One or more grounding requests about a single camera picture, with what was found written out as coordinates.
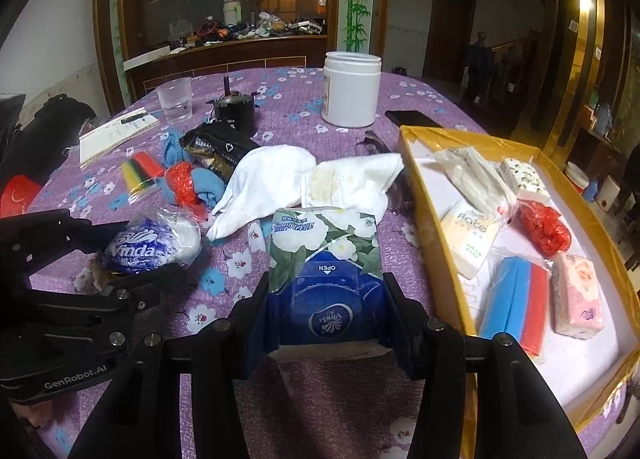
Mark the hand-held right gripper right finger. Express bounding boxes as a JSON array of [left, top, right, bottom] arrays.
[[381, 273, 588, 459]]

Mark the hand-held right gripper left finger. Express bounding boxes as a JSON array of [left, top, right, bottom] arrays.
[[67, 271, 271, 459]]

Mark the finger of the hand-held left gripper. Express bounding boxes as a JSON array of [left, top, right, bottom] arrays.
[[0, 210, 132, 285], [0, 264, 188, 326]]

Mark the blue white tissue roll pack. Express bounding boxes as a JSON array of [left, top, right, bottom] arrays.
[[97, 206, 203, 277]]

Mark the blue floral tissue pack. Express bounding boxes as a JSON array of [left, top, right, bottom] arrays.
[[267, 206, 393, 362]]

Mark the blue red clay pack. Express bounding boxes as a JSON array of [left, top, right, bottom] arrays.
[[477, 255, 551, 359]]

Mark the white facial tissue pack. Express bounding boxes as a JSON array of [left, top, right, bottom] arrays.
[[440, 199, 501, 281]]

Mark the red plastic bag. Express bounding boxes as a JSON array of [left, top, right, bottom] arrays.
[[517, 199, 572, 259], [167, 161, 208, 220]]

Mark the blue sock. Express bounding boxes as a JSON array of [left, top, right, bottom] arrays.
[[161, 128, 195, 168], [160, 166, 232, 207]]

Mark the yellow cardboard box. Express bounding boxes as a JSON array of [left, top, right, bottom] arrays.
[[397, 125, 640, 459]]

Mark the long white tissue pack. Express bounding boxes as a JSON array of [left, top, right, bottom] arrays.
[[432, 145, 518, 226]]

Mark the pink tissue pack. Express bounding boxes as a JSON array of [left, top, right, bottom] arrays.
[[550, 251, 604, 340]]

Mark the lemon print tissue pack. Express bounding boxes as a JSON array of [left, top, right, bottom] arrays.
[[499, 157, 551, 200]]

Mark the red shopping bag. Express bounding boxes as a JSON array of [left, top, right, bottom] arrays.
[[0, 174, 43, 218]]

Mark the multicolor clay pack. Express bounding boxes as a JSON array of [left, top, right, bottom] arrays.
[[120, 149, 166, 202]]

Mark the black bag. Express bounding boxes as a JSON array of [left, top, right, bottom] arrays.
[[0, 93, 97, 184]]

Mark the white notebook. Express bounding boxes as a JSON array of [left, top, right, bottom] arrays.
[[79, 107, 161, 168]]

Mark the black snack packet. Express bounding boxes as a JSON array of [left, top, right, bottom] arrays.
[[180, 124, 261, 180]]

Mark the clear plastic cup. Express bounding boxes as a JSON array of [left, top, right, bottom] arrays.
[[157, 77, 194, 124]]

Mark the black electric motor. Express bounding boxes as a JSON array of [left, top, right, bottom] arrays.
[[207, 74, 257, 132]]

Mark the black smartphone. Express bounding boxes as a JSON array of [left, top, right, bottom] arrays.
[[384, 110, 445, 130]]

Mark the red white bucket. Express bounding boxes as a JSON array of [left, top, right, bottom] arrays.
[[564, 161, 591, 194]]

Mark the wooden sideboard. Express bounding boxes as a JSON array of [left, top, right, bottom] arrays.
[[122, 34, 328, 102]]

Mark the purple floral tablecloth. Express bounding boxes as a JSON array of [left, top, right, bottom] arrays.
[[27, 66, 621, 459]]

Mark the white plastic jar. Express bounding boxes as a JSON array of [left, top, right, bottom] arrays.
[[321, 51, 382, 128]]

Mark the pile of sideboard clutter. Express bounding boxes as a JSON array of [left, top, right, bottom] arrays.
[[167, 11, 328, 52]]

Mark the brown wooden door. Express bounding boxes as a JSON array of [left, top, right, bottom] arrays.
[[422, 0, 476, 84]]

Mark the gold black cabinet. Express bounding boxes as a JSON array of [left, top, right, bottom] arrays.
[[542, 0, 633, 150]]

